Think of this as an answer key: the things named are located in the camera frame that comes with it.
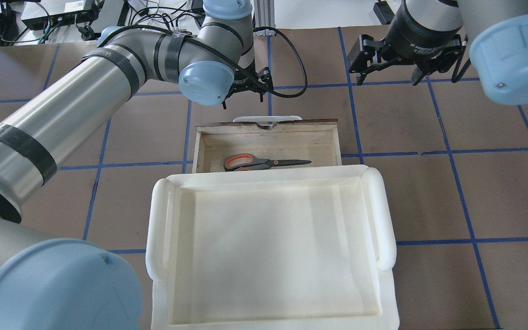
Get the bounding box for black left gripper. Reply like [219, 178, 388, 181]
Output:
[222, 66, 273, 110]

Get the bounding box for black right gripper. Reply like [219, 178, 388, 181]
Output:
[348, 2, 468, 86]

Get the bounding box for light wooden drawer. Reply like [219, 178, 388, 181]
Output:
[192, 115, 342, 173]

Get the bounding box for grey orange scissors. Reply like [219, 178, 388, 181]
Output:
[223, 153, 312, 171]

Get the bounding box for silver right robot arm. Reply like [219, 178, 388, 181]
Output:
[347, 0, 528, 105]

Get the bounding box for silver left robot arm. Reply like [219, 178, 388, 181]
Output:
[0, 0, 269, 330]

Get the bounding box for white foam tray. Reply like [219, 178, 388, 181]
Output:
[145, 165, 400, 330]

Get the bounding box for black electronics box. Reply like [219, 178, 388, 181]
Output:
[20, 0, 100, 31]

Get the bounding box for aluminium frame post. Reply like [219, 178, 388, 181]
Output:
[252, 0, 276, 36]

